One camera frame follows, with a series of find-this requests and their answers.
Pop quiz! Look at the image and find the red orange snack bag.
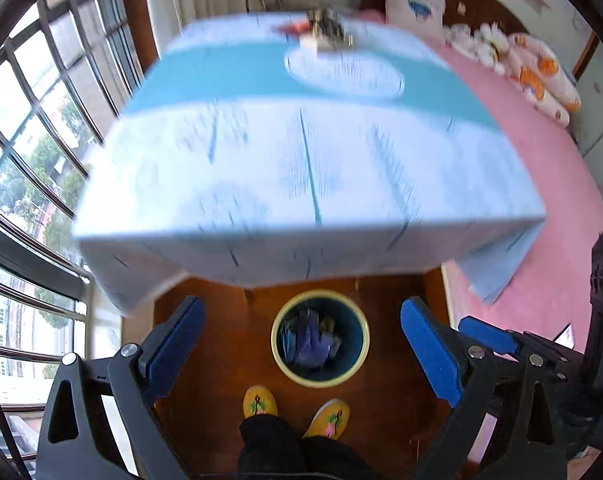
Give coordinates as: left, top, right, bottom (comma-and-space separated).
275, 21, 311, 37

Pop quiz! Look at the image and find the blue surgical face mask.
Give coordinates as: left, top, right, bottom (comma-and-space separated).
280, 320, 299, 365

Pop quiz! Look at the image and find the purple plastic bag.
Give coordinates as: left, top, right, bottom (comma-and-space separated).
297, 309, 341, 368

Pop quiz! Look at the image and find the blue trash bin yellow rim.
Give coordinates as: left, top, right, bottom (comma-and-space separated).
271, 289, 371, 388

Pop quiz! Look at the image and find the pink bed sheet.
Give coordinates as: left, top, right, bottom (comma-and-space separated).
358, 8, 603, 466

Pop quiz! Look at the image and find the left yellow slipper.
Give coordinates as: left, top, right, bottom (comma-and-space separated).
243, 385, 278, 418

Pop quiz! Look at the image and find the yellow slipper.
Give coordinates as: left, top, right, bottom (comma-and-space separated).
243, 385, 278, 418
303, 399, 350, 440

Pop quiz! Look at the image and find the right yellow slipper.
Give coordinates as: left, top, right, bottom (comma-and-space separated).
303, 399, 350, 440

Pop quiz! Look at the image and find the tree-print blue tablecloth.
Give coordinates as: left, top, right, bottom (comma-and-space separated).
74, 13, 547, 314

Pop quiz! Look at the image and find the bear print rolled quilt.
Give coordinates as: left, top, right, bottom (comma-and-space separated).
501, 32, 581, 128

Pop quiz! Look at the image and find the white plush toy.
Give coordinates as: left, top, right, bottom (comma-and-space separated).
443, 23, 510, 75

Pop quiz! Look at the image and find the metal window grille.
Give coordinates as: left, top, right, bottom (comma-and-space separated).
0, 0, 142, 467

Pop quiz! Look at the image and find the beige small box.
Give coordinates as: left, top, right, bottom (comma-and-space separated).
299, 35, 355, 53

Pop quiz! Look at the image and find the pink embroidered cushion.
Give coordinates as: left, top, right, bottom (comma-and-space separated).
385, 0, 446, 41

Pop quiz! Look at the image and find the black gold crumpled wrapper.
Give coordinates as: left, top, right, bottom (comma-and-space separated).
307, 8, 344, 42

